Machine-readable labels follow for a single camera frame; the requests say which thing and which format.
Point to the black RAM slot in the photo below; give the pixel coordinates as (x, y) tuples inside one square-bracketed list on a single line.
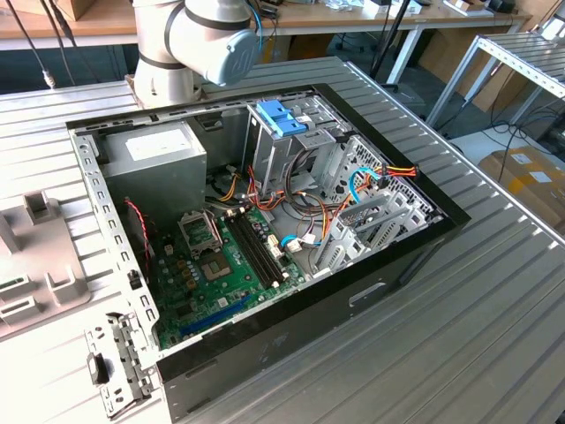
[(252, 252), (261, 247)]

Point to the black tripod stand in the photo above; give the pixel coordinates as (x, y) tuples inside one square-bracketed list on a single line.
[(385, 48)]

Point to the grey power supply unit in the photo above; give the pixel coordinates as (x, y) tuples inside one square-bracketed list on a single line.
[(154, 176)]

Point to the metal card retention bracket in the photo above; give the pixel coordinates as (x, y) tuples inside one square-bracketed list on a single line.
[(128, 353)]

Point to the black case fan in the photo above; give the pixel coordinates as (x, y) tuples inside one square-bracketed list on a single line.
[(139, 238)]

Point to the wooden desk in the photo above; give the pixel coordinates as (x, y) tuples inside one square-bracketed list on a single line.
[(441, 21)]

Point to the blue expansion slot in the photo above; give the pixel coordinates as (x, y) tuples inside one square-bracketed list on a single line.
[(216, 315)]

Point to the black open PC case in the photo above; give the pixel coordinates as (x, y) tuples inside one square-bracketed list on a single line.
[(309, 335)]

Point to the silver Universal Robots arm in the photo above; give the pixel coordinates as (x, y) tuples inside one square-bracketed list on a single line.
[(176, 40)]

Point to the brown cardboard sheet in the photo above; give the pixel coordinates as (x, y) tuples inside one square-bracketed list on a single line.
[(494, 93)]

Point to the green motherboard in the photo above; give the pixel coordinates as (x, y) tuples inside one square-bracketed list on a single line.
[(207, 305)]

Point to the cardboard box with label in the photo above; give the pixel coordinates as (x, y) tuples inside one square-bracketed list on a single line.
[(529, 176)]

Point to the grey parts rack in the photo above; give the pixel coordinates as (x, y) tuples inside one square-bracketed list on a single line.
[(35, 247)]

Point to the metal disk bay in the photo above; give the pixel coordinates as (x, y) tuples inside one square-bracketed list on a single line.
[(353, 242)]

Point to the cardboard box on desk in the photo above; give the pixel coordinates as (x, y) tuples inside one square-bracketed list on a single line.
[(75, 9)]

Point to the CPU socket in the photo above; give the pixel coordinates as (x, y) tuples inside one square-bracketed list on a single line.
[(214, 268)]

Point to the metal drive cage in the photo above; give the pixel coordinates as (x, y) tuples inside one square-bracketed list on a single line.
[(273, 163)]

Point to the black chair base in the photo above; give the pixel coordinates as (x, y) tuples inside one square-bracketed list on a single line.
[(348, 44)]

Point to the blue drive cage latch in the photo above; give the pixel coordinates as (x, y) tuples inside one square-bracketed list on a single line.
[(276, 117)]

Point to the green RAM stick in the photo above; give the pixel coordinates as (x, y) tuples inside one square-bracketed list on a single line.
[(9, 284)]

